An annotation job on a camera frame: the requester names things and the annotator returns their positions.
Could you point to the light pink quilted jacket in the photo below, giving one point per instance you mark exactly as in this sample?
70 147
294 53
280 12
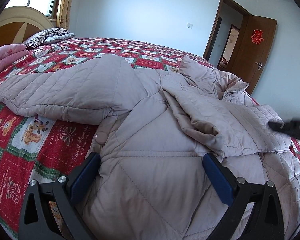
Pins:
152 129

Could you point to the striped grey pillow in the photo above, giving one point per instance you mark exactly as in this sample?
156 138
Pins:
48 36

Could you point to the silver door handle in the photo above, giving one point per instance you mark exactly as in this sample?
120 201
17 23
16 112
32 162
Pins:
260 65

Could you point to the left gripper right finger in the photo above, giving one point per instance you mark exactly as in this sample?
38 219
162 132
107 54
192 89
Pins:
266 218

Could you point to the red paper door decoration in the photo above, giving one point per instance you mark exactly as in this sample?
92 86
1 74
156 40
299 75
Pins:
257 36

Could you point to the dark wooden door frame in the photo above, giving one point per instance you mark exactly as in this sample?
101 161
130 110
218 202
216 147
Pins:
229 21

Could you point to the red christmas patterned bedspread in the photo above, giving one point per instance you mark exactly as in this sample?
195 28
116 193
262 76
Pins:
44 149

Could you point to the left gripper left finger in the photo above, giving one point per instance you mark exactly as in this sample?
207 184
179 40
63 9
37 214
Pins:
36 217

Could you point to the white wall switch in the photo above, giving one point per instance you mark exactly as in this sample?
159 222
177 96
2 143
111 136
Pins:
190 25

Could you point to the beige wooden headboard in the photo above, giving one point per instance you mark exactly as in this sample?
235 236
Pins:
21 22

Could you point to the pink folded blanket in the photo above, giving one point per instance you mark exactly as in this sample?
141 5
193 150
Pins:
10 53

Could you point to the yellow curtain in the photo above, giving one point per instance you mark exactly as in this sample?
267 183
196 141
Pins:
63 14

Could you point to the brown wooden door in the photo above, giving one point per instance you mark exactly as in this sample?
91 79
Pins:
246 54

